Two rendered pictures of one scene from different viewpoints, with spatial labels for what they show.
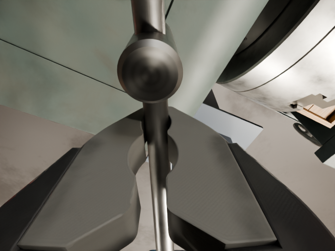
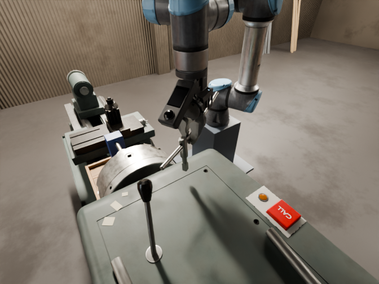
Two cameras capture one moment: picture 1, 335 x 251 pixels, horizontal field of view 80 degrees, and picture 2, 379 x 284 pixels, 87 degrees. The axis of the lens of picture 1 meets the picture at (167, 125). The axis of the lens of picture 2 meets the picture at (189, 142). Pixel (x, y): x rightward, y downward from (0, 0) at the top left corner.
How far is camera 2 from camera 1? 0.46 m
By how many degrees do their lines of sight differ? 28
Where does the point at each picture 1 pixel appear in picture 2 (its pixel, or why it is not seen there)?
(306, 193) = not seen: hidden behind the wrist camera
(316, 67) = (150, 153)
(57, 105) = (235, 173)
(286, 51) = (155, 160)
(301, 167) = (161, 133)
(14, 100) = (251, 181)
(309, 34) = (149, 160)
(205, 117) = not seen: hidden behind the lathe
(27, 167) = not seen: outside the picture
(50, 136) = (367, 240)
